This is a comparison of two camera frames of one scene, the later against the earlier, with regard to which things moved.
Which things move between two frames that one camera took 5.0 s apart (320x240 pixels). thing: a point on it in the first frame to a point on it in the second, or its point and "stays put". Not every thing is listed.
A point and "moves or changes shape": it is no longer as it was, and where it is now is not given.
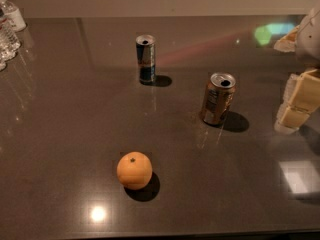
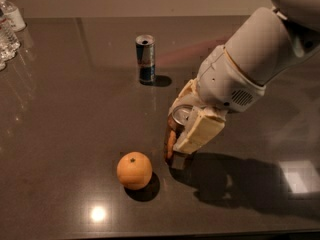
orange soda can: x=218 y=97 moves or changes shape
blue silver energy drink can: x=146 y=58 stays put
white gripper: x=310 y=40 to x=224 y=81
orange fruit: x=134 y=170 stays put
